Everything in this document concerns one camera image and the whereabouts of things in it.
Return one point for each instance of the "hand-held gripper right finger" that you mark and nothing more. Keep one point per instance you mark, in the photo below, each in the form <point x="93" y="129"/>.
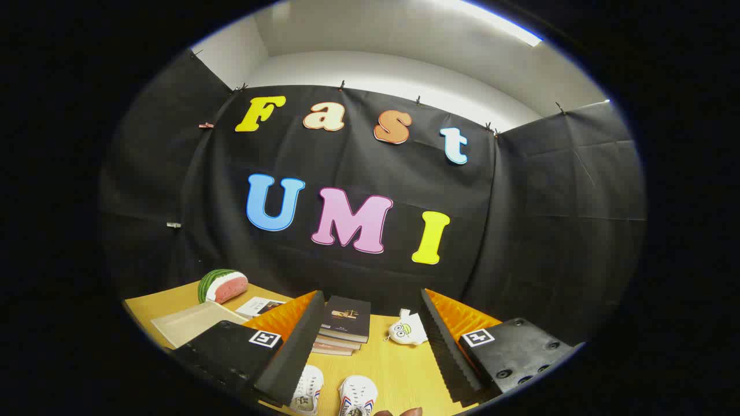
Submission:
<point x="448" y="358"/>

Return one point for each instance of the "white canvas shoe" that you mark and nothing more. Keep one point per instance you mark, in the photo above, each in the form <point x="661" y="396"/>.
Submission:
<point x="357" y="396"/>
<point x="307" y="390"/>

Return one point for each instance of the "beige fabric storage box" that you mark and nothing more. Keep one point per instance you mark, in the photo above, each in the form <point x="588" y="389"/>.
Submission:
<point x="191" y="323"/>

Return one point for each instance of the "white plush toy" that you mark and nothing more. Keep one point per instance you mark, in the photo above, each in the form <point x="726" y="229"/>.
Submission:
<point x="407" y="330"/>

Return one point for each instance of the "black backdrop cloth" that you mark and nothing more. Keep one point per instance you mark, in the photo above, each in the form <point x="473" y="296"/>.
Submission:
<point x="358" y="156"/>

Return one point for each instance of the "watermelon slice toy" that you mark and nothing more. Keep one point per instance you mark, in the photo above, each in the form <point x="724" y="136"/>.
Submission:
<point x="222" y="286"/>

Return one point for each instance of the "white picture-cover book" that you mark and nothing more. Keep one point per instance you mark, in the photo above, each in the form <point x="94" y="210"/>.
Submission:
<point x="260" y="306"/>

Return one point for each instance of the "black hardcover book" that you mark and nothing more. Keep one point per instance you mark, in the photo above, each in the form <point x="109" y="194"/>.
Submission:
<point x="347" y="318"/>

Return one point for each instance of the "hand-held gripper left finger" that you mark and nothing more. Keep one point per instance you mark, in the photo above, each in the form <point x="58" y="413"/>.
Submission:
<point x="292" y="358"/>

